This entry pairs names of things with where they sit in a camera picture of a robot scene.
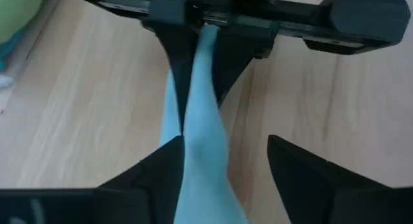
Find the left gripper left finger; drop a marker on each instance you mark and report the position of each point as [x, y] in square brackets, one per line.
[161, 179]

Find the green microfiber towel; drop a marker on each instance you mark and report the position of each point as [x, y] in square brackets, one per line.
[16, 11]

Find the light blue microfiber towel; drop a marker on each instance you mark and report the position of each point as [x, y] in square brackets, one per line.
[203, 153]

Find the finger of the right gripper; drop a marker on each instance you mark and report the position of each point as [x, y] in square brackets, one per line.
[238, 49]
[180, 56]

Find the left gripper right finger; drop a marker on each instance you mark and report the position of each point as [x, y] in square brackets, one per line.
[300, 179]

